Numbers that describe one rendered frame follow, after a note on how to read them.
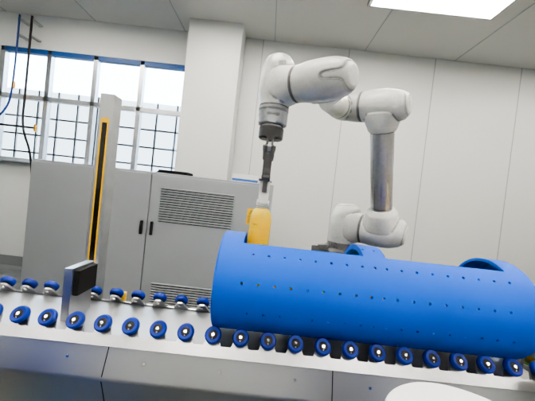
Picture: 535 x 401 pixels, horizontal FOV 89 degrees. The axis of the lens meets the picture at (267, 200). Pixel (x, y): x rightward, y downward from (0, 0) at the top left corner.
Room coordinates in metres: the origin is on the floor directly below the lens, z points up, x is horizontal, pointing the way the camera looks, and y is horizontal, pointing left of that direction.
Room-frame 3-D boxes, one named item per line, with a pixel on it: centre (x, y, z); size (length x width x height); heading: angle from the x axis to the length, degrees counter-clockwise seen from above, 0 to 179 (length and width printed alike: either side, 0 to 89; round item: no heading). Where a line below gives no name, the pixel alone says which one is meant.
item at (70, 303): (0.83, 0.54, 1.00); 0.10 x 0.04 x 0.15; 0
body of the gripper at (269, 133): (0.83, 0.01, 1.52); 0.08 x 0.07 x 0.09; 0
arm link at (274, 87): (0.83, 0.00, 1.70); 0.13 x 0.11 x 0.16; 54
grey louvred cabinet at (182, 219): (2.64, 1.03, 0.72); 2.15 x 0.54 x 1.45; 90
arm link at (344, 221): (1.51, -0.45, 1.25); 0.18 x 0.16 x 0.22; 54
